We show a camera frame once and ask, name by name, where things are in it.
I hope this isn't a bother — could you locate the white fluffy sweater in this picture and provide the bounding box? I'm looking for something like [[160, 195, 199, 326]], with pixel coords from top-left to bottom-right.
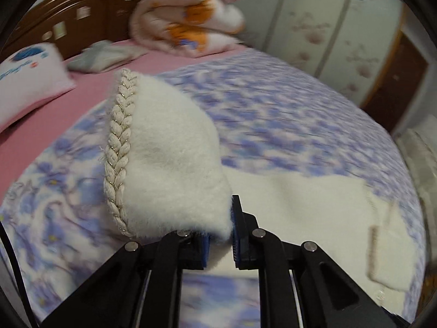
[[104, 69, 418, 314]]

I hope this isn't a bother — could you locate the beige lace covered furniture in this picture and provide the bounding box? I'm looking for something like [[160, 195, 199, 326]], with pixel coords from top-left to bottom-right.
[[395, 115, 436, 247]]

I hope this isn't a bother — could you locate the pink bed sheet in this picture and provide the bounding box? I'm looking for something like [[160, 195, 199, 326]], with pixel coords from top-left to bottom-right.
[[1, 45, 246, 197]]

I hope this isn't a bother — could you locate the dark wooden door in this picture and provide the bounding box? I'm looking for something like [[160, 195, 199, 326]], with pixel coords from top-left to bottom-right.
[[361, 33, 429, 133]]

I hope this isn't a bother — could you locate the grey folded cloth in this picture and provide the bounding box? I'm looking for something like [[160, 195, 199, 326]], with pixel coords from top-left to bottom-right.
[[67, 40, 149, 73]]

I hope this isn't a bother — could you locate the white pillow blue print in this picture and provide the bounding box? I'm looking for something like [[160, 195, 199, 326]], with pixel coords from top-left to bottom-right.
[[0, 42, 76, 131]]

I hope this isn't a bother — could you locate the folded pink bear quilt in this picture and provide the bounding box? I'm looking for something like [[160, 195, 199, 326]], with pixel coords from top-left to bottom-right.
[[129, 0, 245, 58]]

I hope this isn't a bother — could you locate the floral sliding wardrobe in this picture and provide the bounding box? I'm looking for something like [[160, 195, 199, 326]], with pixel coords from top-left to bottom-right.
[[236, 0, 404, 106]]

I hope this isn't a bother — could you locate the dark wooden headboard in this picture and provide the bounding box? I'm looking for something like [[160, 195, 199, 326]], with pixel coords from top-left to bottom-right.
[[1, 0, 141, 61]]

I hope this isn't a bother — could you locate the black cable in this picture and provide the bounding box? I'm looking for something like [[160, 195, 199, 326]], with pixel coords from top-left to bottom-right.
[[0, 221, 39, 328]]

